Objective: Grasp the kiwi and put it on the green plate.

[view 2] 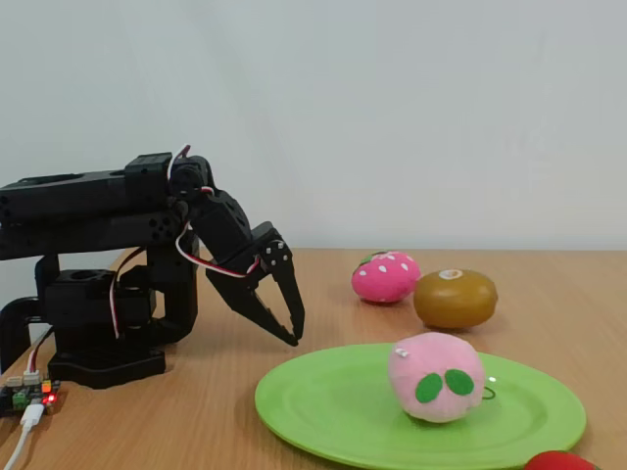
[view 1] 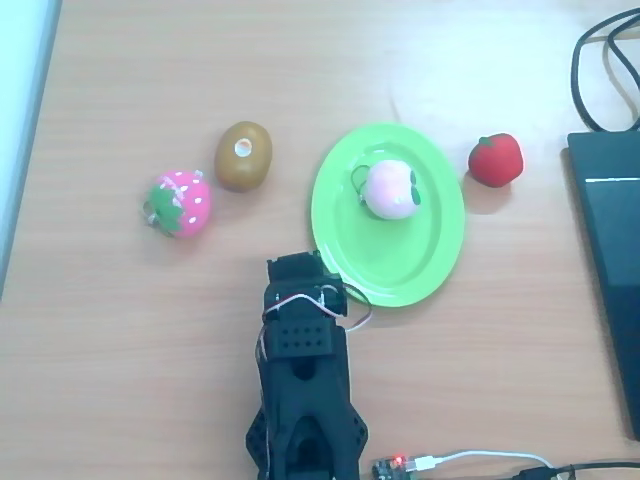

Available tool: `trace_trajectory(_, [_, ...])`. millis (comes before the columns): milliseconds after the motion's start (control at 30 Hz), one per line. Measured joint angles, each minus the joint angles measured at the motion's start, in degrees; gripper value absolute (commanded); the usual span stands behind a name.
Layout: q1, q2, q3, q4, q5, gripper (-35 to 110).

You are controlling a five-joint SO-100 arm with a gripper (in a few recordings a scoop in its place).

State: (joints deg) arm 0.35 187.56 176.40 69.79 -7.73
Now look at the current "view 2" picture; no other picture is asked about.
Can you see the pink strawberry plush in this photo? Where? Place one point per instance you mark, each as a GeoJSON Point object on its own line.
{"type": "Point", "coordinates": [382, 279]}

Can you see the light pink peach plush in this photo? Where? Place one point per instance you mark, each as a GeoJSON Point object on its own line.
{"type": "Point", "coordinates": [431, 362]}

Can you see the green oval plate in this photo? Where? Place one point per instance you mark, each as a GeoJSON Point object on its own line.
{"type": "Point", "coordinates": [333, 406]}

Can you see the brown kiwi with sticker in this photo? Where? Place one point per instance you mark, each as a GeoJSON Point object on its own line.
{"type": "Point", "coordinates": [455, 303]}

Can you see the black table clamp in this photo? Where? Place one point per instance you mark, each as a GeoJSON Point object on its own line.
{"type": "Point", "coordinates": [14, 313]}

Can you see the red tomato plush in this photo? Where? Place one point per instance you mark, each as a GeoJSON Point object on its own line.
{"type": "Point", "coordinates": [558, 462]}

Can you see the motor controller board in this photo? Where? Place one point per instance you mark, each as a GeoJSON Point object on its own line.
{"type": "Point", "coordinates": [29, 394]}

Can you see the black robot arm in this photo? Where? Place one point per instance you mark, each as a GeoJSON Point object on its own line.
{"type": "Point", "coordinates": [73, 196]}

